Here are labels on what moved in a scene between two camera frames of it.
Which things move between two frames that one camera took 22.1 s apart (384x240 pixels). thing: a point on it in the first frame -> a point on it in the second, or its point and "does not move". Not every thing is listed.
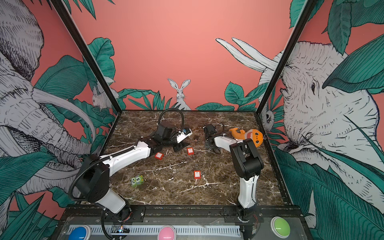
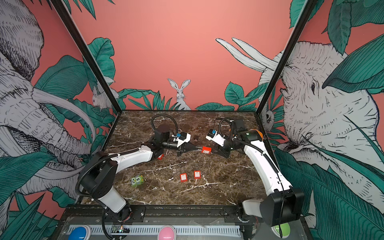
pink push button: (167, 232) does not move
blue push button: (82, 232) does not move
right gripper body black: (207, 142) -> (230, 145)
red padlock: (197, 174) does not move
